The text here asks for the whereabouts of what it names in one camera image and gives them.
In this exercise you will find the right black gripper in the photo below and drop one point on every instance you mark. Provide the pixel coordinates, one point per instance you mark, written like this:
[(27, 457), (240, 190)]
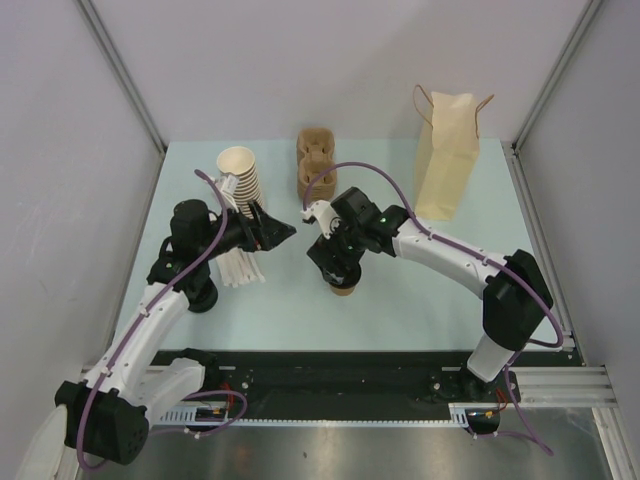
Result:
[(323, 251)]

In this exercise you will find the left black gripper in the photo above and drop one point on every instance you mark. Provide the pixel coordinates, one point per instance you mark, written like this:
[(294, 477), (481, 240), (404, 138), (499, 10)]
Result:
[(260, 233)]

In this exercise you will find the single brown paper cup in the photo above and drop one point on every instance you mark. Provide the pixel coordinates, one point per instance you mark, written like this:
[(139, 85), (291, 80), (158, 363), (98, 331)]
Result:
[(342, 291)]

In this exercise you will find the black cup lid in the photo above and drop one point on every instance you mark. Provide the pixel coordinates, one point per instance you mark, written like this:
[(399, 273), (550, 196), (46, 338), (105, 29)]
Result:
[(343, 281)]

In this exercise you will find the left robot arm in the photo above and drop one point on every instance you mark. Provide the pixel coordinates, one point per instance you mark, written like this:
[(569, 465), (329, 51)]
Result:
[(112, 410)]

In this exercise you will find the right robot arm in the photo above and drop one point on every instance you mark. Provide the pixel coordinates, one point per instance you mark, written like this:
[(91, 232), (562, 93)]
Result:
[(514, 295)]

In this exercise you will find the pile of wrapped straws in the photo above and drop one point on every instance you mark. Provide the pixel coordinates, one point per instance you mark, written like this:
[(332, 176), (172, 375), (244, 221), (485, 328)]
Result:
[(238, 268)]

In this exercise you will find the stack of paper cups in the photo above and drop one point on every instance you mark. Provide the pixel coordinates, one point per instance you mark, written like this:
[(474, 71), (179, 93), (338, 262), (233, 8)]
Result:
[(240, 162)]

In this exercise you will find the stack of black lids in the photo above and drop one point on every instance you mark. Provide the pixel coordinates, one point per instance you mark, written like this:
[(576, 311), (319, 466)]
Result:
[(205, 299)]

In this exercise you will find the cardboard cup carrier stack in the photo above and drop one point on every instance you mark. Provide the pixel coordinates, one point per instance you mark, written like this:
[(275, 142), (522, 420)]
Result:
[(315, 150)]

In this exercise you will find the brown paper bag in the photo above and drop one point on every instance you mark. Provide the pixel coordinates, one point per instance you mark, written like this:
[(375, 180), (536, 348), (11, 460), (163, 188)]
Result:
[(448, 148)]

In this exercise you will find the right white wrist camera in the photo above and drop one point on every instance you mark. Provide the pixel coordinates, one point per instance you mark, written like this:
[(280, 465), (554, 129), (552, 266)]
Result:
[(322, 213)]

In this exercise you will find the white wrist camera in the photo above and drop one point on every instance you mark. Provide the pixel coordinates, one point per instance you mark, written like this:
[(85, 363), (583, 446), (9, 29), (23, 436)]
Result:
[(322, 213), (226, 185)]

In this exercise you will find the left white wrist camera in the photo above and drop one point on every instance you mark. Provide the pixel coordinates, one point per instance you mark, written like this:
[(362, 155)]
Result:
[(226, 185)]

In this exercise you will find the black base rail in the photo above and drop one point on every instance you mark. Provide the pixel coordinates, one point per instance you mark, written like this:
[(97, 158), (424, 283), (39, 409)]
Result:
[(345, 386)]

